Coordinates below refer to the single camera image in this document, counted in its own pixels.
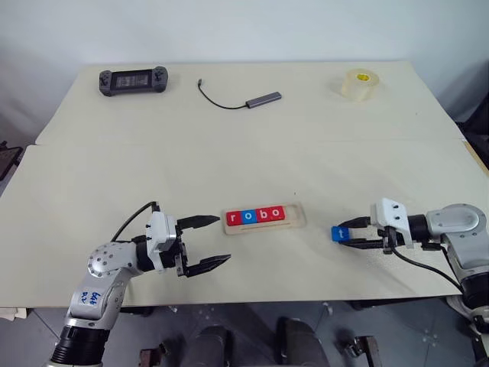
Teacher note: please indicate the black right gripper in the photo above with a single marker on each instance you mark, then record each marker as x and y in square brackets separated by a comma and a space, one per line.
[390, 239]

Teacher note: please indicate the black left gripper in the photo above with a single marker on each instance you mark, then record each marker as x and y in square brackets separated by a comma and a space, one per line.
[180, 256]

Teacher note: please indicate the red letter tile r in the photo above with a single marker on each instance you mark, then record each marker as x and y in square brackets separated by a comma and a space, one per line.
[233, 218]

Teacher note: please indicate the blue letter tile o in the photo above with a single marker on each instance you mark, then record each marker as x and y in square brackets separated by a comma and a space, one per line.
[248, 216]

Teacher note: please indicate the red letter tile b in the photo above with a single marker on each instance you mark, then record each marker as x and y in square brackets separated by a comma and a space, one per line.
[263, 215]

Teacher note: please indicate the wooden tile tray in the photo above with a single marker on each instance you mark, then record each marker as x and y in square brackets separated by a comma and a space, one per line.
[294, 218]

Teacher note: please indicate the red letter o tile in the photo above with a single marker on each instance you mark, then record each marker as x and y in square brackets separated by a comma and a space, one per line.
[276, 213]

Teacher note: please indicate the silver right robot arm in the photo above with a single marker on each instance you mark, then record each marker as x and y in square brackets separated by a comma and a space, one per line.
[458, 221]

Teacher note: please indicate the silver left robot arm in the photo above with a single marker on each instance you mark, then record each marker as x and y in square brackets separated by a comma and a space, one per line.
[107, 264]

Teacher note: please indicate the red-brown metal foot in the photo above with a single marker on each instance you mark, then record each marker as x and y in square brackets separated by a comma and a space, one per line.
[364, 351]
[151, 357]

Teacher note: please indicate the clear packing tape roll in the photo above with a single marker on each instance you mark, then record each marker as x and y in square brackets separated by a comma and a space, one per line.
[359, 89]

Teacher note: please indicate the dark chair beside table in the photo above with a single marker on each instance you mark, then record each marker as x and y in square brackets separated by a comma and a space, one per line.
[475, 130]

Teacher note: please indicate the black handheld game controller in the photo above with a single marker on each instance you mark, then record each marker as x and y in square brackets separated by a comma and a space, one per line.
[131, 81]

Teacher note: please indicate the beige flat box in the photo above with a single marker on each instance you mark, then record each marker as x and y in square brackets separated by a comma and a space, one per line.
[11, 312]

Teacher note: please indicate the black equipment beside table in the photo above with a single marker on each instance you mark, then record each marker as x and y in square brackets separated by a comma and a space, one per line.
[9, 160]

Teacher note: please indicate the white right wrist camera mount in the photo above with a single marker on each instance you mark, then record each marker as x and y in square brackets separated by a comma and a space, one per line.
[389, 214]

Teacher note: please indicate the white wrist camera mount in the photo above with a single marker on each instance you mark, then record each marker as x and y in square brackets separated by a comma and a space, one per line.
[389, 214]
[160, 233]

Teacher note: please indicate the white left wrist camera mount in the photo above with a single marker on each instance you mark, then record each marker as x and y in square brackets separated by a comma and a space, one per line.
[160, 233]

